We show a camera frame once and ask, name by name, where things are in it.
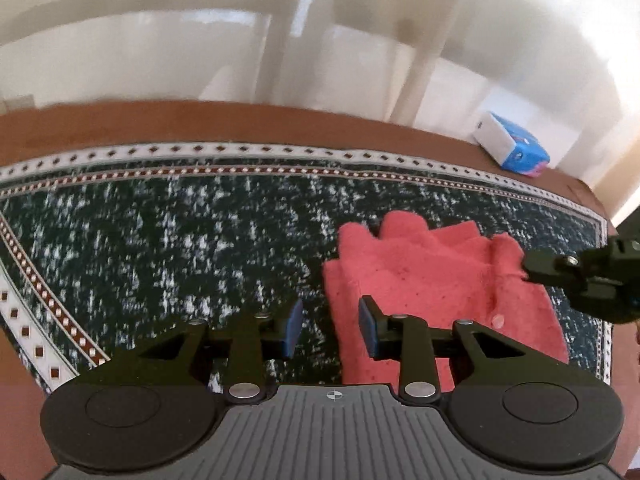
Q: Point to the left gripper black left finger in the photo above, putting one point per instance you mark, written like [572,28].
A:
[153,404]

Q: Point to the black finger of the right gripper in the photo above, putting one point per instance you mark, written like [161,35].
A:
[542,266]

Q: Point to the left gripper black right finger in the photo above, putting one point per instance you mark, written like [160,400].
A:
[510,403]

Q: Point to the pink knitted sweater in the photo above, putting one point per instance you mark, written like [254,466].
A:
[439,275]

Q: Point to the blue tissue pack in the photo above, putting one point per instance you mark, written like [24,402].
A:
[511,146]

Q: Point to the dark patterned table mat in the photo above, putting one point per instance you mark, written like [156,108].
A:
[106,246]

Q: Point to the white chair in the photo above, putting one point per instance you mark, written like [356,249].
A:
[370,58]

